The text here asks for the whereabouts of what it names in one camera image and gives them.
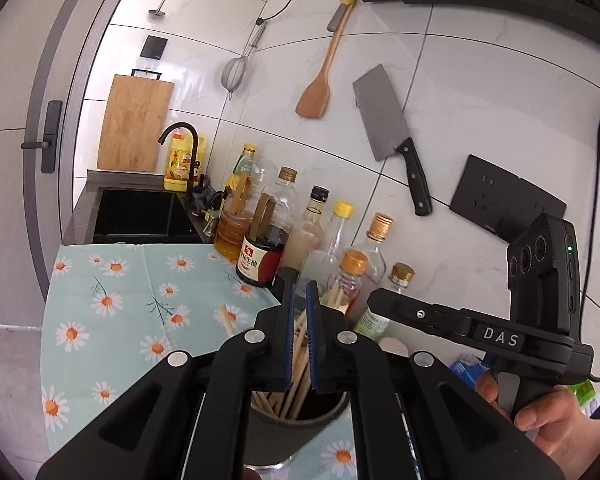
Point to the daisy print teal tablecloth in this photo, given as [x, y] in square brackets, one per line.
[114, 311]

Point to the small black wall switch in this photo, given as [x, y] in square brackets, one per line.
[153, 47]

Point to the short wooden chopstick right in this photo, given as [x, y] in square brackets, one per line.
[226, 322]

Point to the yellow cap clear bottle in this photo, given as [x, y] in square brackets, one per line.
[322, 260]

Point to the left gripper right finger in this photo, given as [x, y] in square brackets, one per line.
[342, 360]

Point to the wire mesh strainer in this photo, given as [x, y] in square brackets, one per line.
[235, 69]

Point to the yellow detergent bottle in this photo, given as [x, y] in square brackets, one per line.
[179, 161]

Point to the black kitchen sink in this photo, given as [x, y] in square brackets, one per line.
[142, 217]

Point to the wooden cutting board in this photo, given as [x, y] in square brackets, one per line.
[134, 118]

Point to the gold cap glass bottle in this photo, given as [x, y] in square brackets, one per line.
[376, 266]

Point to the amber oil bottle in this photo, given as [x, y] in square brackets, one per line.
[234, 217]

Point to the dark sauce bottle red label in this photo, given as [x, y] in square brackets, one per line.
[264, 242]

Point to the black door handle lock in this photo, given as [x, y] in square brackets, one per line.
[48, 144]

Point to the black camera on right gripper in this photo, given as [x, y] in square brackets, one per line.
[544, 277]

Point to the wooden spatula hanging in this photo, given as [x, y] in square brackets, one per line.
[315, 97]

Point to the steel cleaver black handle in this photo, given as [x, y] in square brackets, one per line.
[388, 133]

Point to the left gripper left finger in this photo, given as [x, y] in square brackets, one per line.
[257, 359]

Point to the black utensil holder cup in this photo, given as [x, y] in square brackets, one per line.
[271, 441]

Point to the black wall socket panel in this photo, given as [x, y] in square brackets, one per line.
[499, 201]

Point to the black sink faucet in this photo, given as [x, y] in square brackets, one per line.
[167, 133]

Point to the person's right hand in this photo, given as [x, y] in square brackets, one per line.
[565, 434]

